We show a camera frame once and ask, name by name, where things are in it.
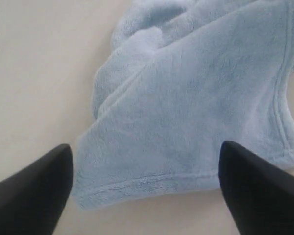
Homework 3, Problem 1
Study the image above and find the light blue fleece towel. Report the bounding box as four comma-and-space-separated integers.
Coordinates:
73, 0, 294, 209

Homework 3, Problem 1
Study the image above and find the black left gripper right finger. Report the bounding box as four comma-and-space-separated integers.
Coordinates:
218, 141, 294, 235

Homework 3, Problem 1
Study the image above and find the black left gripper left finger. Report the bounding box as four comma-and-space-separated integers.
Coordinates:
0, 144, 74, 235

